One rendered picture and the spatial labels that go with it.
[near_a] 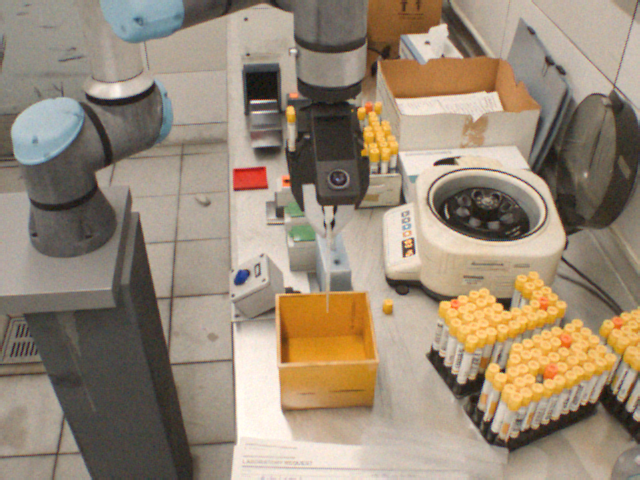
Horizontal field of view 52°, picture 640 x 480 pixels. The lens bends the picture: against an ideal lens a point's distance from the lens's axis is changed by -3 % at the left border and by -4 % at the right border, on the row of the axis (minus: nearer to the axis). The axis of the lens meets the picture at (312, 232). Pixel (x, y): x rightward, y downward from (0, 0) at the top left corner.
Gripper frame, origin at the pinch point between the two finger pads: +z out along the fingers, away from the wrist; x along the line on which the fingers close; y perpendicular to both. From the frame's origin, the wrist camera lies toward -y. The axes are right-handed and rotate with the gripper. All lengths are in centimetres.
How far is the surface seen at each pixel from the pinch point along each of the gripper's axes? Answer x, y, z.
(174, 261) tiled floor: 46, 123, 113
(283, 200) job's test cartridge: 5.4, 34.8, 20.8
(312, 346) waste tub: 1.8, 3.6, 24.9
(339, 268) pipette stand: -2.6, 10.6, 15.7
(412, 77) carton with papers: -24, 71, 15
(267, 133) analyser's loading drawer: 8, 58, 20
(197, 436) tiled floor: 32, 48, 113
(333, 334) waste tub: -1.5, 5.4, 24.4
